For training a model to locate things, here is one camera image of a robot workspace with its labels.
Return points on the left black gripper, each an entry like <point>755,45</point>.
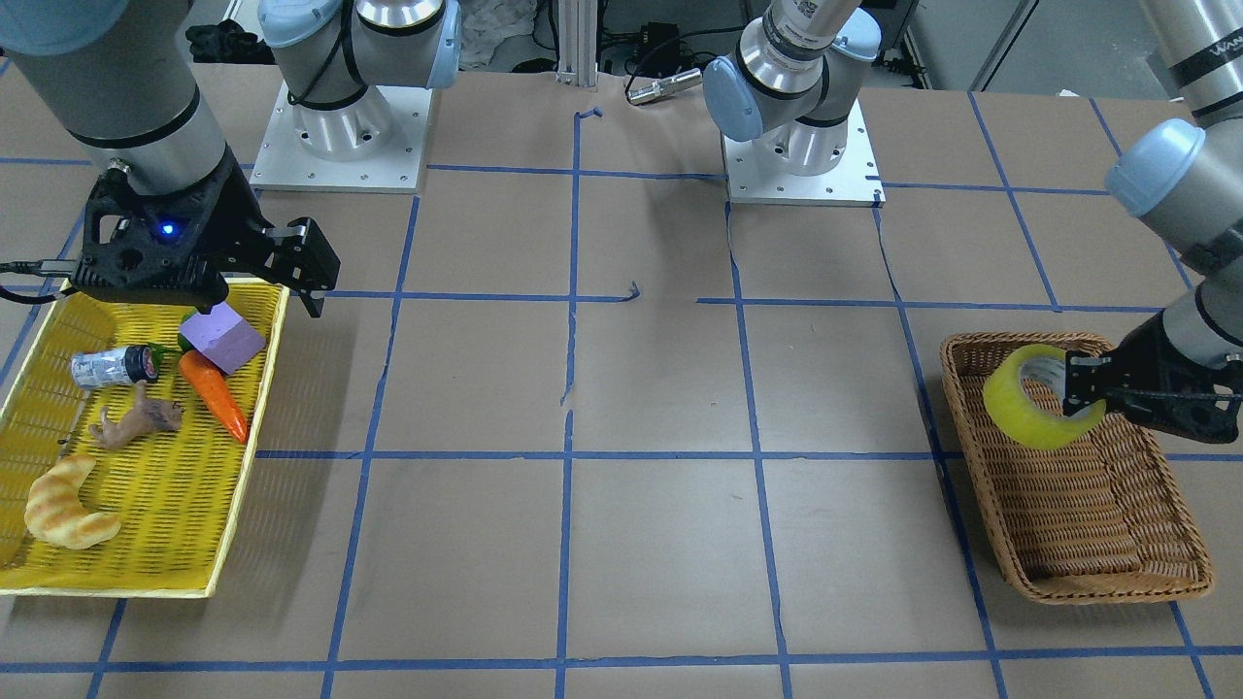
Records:
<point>1187,356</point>

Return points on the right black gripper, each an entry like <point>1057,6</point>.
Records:
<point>233,209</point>

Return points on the yellow tape roll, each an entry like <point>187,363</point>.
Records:
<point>1025,397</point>

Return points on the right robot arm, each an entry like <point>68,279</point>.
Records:
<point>112,76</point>

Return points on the purple foam cube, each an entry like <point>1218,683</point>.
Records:
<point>223,336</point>

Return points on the brown wicker basket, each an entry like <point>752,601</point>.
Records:
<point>1100,522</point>

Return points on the toy carrot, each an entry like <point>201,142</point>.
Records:
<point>210,384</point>

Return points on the small black-capped bottle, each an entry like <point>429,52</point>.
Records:
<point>128,365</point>

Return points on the small brown toy animal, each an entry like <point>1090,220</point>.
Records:
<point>146,416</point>

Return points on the black cloth bundle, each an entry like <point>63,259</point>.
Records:
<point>227,43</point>

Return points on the yellow plastic basket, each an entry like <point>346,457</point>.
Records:
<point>177,495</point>

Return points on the toy croissant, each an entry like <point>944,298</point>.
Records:
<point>54,513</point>

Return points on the silver metal connector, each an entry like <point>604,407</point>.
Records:
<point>664,88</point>

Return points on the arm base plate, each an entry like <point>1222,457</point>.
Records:
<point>377,145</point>
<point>800,164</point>

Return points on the aluminium frame post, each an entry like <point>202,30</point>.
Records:
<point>577,43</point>

